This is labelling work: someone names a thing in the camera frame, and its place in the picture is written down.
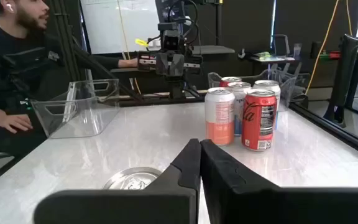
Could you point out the white and orange soda can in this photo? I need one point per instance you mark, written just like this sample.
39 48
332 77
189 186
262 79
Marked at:
219 118

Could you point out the white and blue soda can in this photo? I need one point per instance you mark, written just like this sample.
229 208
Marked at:
267 85
238 102

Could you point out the red soda can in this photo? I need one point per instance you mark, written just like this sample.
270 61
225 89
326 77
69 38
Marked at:
227 81

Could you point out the black stand with base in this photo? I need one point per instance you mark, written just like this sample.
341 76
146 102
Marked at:
343 77

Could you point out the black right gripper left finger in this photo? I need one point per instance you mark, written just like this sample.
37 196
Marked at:
172 205

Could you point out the clear cup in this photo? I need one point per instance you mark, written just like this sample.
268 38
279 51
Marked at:
297 49

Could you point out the clear plastic bin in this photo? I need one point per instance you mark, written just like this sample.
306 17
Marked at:
79 115
286 85

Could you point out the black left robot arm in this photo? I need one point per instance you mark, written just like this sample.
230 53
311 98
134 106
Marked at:
176 34

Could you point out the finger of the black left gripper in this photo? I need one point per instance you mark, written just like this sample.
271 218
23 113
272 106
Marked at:
177 66
163 66

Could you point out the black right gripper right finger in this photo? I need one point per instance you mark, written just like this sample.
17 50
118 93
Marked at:
244 202

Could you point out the silver can top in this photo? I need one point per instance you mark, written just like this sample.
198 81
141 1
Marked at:
129 180

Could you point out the whiteboard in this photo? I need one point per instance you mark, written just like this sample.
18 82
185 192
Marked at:
117 25

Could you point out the person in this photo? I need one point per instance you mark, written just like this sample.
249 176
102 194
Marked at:
14 62

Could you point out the small desk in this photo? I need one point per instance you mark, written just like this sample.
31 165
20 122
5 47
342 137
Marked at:
272 59

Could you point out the green item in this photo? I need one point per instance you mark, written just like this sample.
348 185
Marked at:
264 55

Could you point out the yellow tag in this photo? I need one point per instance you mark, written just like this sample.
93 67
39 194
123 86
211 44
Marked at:
141 42

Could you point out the red Coca-Cola can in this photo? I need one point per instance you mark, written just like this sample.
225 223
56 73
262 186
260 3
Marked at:
258 124

